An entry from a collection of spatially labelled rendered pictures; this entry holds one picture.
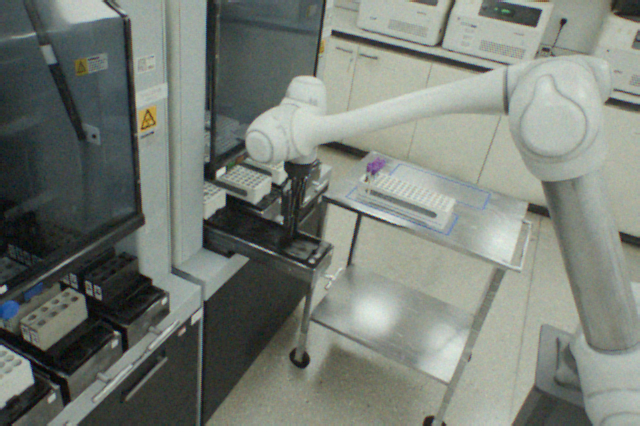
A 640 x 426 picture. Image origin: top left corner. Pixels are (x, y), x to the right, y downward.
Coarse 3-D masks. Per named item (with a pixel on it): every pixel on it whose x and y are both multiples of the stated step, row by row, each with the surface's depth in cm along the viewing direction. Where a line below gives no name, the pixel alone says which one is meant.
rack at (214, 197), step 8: (208, 184) 149; (208, 192) 145; (216, 192) 146; (224, 192) 147; (208, 200) 141; (216, 200) 144; (224, 200) 148; (208, 208) 141; (216, 208) 145; (208, 216) 143
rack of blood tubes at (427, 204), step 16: (384, 176) 166; (384, 192) 158; (400, 192) 157; (416, 192) 159; (432, 192) 161; (400, 208) 158; (416, 208) 162; (432, 208) 152; (448, 208) 153; (432, 224) 155
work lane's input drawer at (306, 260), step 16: (224, 208) 148; (240, 208) 149; (208, 224) 142; (224, 224) 143; (240, 224) 144; (256, 224) 146; (272, 224) 146; (208, 240) 143; (224, 240) 140; (240, 240) 138; (256, 240) 137; (272, 240) 140; (288, 240) 141; (304, 240) 142; (320, 240) 141; (256, 256) 138; (272, 256) 135; (288, 256) 134; (304, 256) 136; (320, 256) 135; (288, 272) 135; (304, 272) 133; (320, 272) 138; (336, 272) 140
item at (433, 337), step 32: (352, 192) 166; (448, 192) 175; (480, 192) 179; (320, 224) 167; (416, 224) 154; (448, 224) 157; (480, 224) 160; (512, 224) 163; (352, 256) 221; (480, 256) 145; (352, 288) 208; (384, 288) 211; (320, 320) 190; (352, 320) 193; (384, 320) 195; (416, 320) 198; (448, 320) 200; (480, 320) 155; (384, 352) 181; (416, 352) 183; (448, 352) 186; (448, 384) 174
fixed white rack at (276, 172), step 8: (208, 144) 171; (208, 152) 171; (248, 160) 165; (248, 168) 173; (256, 168) 173; (264, 168) 164; (272, 168) 163; (280, 168) 164; (272, 176) 164; (280, 176) 163; (280, 184) 165
